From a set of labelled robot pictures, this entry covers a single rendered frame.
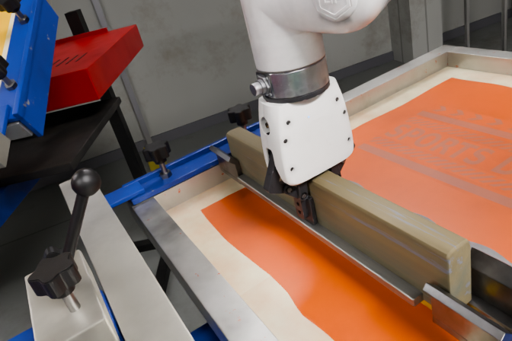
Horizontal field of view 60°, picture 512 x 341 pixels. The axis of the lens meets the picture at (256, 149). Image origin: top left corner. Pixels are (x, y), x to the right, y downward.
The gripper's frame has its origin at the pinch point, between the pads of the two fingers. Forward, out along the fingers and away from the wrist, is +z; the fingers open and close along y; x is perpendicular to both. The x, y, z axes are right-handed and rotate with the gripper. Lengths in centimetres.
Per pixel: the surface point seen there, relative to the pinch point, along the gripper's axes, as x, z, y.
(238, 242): 8.2, 6.1, -8.9
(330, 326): -11.3, 6.0, -8.6
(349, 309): -11.0, 5.9, -5.8
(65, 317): -4.1, -6.1, -29.9
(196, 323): 97, 102, -6
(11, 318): 163, 103, -74
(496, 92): 8.0, 5.8, 48.4
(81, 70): 85, -8, -10
